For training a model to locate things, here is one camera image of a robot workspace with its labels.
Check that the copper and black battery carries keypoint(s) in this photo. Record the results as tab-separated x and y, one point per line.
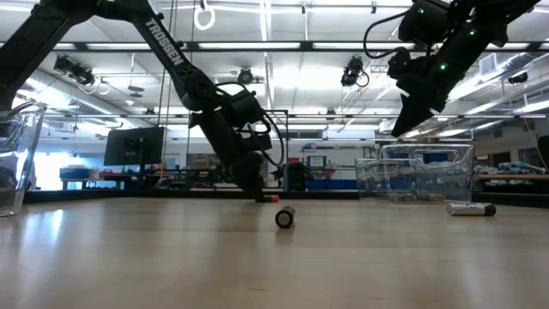
285	217

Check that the clear plastic bin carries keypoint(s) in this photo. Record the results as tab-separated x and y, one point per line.
429	171
17	150

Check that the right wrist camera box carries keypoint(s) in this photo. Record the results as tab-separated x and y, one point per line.
424	21

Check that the black ceiling spotlight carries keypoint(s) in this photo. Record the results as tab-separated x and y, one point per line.
518	77

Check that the cluttered wooden shelf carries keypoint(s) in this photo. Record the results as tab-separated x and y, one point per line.
510	176

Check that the red and black battery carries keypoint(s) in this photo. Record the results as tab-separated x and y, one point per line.
273	198

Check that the white ceiling vent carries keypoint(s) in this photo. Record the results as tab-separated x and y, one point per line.
489	64

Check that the silver battery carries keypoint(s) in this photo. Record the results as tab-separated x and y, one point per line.
470	209

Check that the dark workbench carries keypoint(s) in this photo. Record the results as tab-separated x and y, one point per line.
111	175

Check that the white framed sign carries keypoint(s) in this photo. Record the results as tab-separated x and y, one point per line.
316	161

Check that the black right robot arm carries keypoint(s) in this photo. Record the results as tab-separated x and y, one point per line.
467	38

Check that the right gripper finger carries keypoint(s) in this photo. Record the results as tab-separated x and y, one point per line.
414	112
407	128

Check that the black ceiling track lights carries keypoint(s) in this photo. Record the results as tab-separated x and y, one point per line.
73	68

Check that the black ceiling camera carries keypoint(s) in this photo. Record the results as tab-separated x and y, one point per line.
354	70

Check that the black flat monitor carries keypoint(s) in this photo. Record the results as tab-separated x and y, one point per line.
134	146

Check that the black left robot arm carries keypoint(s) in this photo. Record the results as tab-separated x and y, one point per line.
167	47

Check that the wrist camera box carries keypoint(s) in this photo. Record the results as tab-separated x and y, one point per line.
246	107
424	21

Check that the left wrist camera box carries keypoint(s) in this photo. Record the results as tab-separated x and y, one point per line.
246	107

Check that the blue storage crates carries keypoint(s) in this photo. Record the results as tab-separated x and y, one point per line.
330	184

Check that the round black ceiling fixture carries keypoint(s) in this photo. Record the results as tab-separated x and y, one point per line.
245	76

